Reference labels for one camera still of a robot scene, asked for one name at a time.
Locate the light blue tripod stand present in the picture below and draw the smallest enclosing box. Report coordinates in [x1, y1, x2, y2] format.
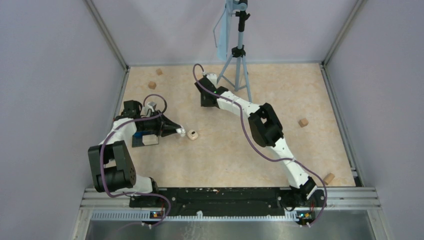
[212, 0, 252, 103]

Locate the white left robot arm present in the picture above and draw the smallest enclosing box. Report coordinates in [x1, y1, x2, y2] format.
[88, 100, 186, 207]

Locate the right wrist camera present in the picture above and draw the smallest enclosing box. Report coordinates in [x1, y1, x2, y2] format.
[203, 72, 218, 82]

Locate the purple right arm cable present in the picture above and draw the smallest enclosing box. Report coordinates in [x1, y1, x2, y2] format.
[192, 63, 329, 226]

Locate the small wooden cube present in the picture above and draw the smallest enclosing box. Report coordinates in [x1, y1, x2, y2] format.
[148, 81, 157, 90]
[155, 68, 163, 76]

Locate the aluminium frame rail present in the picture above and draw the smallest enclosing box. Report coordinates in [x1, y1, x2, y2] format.
[80, 187, 381, 225]

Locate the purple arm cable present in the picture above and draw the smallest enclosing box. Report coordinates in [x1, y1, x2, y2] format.
[99, 94, 172, 220]
[192, 63, 329, 226]

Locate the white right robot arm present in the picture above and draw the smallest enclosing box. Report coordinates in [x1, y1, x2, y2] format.
[195, 76, 317, 206]

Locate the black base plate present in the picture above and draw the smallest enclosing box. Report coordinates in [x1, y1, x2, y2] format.
[129, 186, 327, 218]

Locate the beige charging case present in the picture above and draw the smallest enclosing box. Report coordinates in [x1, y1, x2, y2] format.
[186, 130, 199, 141]

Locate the wooden cube block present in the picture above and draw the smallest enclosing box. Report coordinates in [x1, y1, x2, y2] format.
[298, 118, 309, 128]

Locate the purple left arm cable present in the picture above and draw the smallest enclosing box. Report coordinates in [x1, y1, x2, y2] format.
[99, 94, 172, 220]

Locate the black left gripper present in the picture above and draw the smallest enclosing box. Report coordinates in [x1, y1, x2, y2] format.
[137, 109, 180, 137]

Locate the far small wooden cube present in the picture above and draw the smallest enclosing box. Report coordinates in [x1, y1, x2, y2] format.
[155, 68, 163, 76]

